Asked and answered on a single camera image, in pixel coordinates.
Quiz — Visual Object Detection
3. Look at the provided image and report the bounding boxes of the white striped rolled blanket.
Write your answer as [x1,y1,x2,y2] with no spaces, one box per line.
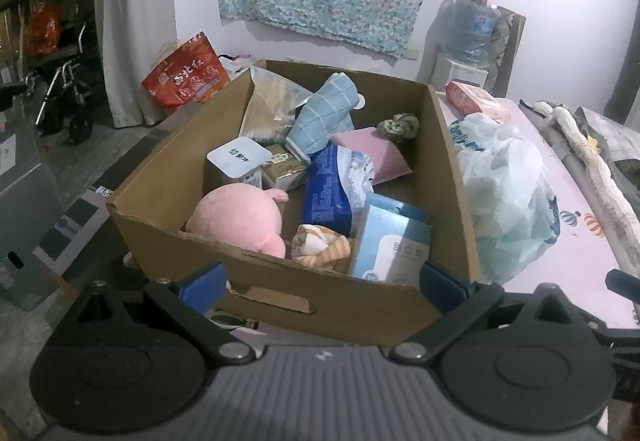
[534,102,639,277]

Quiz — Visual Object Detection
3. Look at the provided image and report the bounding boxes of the green white knotted towel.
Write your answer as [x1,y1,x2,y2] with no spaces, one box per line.
[376,112,420,145]

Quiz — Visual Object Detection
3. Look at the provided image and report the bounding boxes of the leaning framed board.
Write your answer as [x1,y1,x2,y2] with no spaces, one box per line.
[485,6,526,97]

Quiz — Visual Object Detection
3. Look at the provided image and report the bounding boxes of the white blue plastic bag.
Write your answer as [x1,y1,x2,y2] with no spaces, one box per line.
[449,112,561,284]

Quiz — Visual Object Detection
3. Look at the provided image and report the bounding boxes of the orange red snack bag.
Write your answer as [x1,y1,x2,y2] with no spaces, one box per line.
[141,31,230,114]

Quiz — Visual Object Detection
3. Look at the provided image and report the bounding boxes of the white curtain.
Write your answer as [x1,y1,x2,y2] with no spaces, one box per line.
[94,0,177,128]

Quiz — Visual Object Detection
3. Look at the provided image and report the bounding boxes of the black stroller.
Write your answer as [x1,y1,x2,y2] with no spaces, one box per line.
[35,17,102,145]

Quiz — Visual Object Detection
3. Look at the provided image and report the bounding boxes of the light blue mask box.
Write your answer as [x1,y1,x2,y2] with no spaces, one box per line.
[349,193,432,288]

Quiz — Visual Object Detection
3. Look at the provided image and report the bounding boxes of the gold carton box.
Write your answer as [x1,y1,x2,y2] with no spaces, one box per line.
[260,144,307,192]

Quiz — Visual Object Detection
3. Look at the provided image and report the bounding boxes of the orange striped towel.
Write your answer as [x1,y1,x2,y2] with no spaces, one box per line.
[291,224,352,274]

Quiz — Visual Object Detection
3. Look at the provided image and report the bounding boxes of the white water dispenser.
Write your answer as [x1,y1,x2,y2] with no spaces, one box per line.
[431,53,488,91]

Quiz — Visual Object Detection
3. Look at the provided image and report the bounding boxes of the pink folded cloth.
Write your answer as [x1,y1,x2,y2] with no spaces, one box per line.
[330,127,413,185]

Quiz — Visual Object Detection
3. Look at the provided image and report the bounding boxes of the orange hanging bag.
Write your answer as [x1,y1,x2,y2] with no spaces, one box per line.
[26,5,63,57]

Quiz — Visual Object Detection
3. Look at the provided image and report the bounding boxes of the blue water jug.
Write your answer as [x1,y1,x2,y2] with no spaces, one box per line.
[444,0,500,68]

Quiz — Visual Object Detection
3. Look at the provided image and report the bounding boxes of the red wet wipes pack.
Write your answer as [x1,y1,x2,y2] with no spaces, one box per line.
[445,81,511,123]

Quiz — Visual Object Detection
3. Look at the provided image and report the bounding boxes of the pink plush toy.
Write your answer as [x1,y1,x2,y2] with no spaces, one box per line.
[184,183,288,259]

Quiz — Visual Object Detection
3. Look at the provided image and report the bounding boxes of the grey storage box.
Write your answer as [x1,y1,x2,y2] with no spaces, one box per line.
[0,84,66,312]

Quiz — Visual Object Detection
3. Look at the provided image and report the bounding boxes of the white square tissue pack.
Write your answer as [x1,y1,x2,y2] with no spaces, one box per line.
[203,136,272,195]

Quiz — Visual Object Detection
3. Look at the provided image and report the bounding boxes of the blue white diaper pack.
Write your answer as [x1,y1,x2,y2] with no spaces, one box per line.
[302,144,374,237]

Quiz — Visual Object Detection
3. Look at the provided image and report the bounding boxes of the light blue striped towel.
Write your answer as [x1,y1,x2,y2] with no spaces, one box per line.
[285,72,366,164]

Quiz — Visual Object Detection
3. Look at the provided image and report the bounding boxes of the grey patterned bed sheet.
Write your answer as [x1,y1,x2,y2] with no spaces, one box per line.
[574,107,639,175]

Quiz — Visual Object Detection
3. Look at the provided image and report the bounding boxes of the dark green yellow-print blanket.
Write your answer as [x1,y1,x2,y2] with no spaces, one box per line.
[518,100,639,212]

